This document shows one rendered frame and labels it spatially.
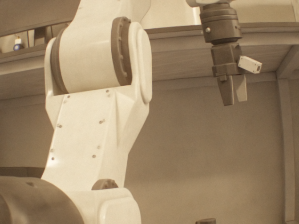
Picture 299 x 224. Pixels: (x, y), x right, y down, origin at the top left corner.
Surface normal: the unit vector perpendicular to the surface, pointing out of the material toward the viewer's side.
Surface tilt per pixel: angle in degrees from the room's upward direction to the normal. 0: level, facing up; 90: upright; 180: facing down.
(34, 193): 43
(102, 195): 90
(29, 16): 86
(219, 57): 99
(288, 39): 90
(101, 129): 50
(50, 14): 86
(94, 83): 143
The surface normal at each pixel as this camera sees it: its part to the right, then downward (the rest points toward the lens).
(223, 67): -0.45, 0.10
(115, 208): 0.97, -0.11
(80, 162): -0.24, -0.72
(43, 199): 0.69, -0.71
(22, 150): -0.10, -0.11
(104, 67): -0.16, 0.43
